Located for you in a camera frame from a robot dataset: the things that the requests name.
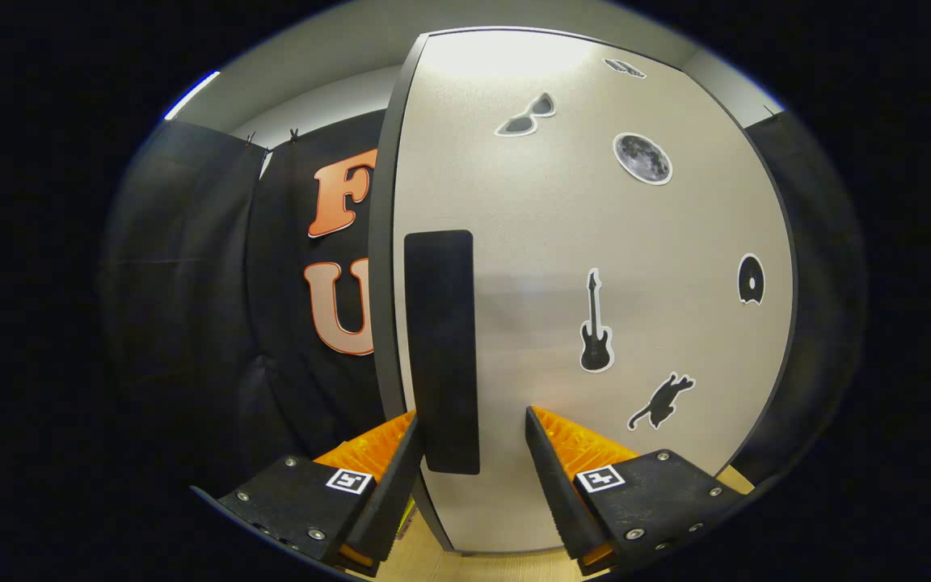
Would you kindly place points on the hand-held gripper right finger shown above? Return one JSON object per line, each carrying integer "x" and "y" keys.
{"x": 554, "y": 493}

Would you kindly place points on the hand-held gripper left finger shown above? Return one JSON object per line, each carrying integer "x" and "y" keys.
{"x": 389, "y": 501}

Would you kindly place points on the grey shoe cabinet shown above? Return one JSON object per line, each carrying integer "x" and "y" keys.
{"x": 379, "y": 283}

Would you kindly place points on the black backdrop cloth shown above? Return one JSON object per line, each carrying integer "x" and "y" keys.
{"x": 191, "y": 283}

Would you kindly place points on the bright ceiling light strip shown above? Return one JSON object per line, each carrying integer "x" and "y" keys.
{"x": 191, "y": 95}

